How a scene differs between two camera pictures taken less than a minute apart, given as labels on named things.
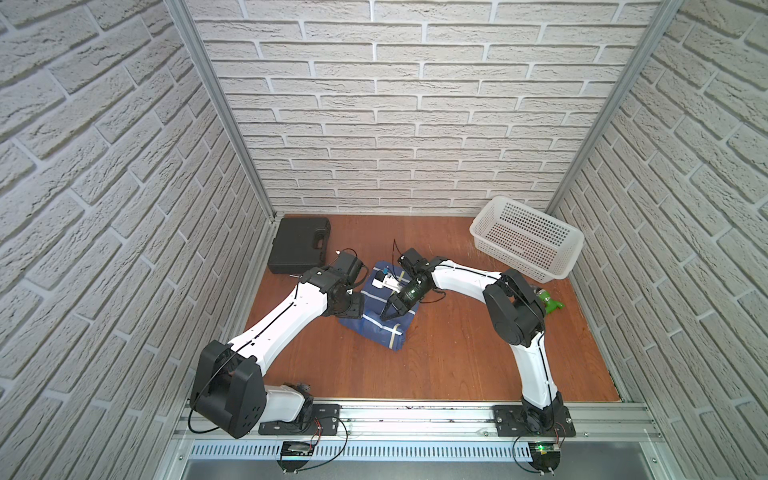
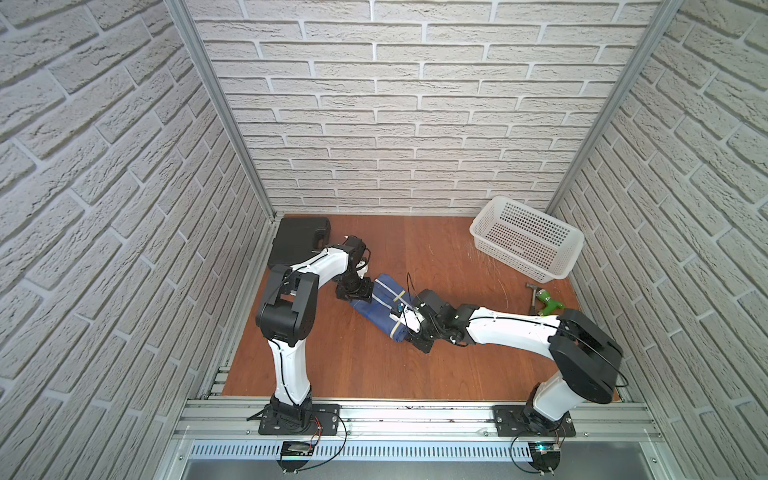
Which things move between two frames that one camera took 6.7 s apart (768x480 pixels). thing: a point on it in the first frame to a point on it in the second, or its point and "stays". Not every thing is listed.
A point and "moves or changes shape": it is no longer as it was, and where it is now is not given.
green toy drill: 551,305 stays
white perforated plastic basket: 527,239 stays
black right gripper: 399,306 to 413,338
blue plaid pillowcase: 389,332 moves or changes shape
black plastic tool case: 300,244 stays
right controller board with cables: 545,455 stays
